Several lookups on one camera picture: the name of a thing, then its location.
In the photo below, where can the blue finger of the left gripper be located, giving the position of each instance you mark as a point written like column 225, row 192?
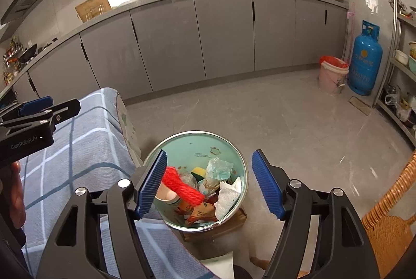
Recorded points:
column 35, row 106
column 61, row 111

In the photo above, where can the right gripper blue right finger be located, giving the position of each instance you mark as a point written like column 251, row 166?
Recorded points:
column 343, row 249

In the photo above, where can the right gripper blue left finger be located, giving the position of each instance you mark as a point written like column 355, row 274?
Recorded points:
column 74, row 248

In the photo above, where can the red foam net sleeve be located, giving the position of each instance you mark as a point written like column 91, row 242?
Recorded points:
column 172, row 180

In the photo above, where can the orange printed wrapper tube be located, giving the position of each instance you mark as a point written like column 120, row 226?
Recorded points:
column 204, row 212

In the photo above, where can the white paper cup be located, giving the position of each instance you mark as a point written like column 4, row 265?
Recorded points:
column 166, row 200

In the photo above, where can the clear plastic bag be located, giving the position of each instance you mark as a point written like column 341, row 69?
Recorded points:
column 188, row 179

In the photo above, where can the yellow sponge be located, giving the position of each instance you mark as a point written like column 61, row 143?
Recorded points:
column 198, row 173

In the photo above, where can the green printed plastic bag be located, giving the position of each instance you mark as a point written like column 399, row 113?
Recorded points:
column 218, row 170

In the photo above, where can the grey kitchen counter cabinets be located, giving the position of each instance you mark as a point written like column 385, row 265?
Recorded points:
column 151, row 45

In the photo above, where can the person's left hand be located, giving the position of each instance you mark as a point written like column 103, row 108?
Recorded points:
column 13, row 193

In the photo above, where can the spice rack with bottles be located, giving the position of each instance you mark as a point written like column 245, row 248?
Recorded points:
column 11, row 65

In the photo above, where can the black wok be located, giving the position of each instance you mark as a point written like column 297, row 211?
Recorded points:
column 23, row 56

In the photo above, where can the blue checked tablecloth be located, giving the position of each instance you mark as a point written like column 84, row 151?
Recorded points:
column 92, row 150

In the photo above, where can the wicker chair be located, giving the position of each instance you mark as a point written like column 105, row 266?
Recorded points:
column 390, row 236

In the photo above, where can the wooden cutting board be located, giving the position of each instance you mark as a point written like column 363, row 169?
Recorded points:
column 92, row 8

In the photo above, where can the metal storage shelf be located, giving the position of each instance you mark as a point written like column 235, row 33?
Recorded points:
column 396, row 94

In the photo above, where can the pink bucket with red bag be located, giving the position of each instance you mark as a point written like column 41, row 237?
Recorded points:
column 332, row 74

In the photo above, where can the blue gas cylinder by wall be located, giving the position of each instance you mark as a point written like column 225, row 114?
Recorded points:
column 365, row 60

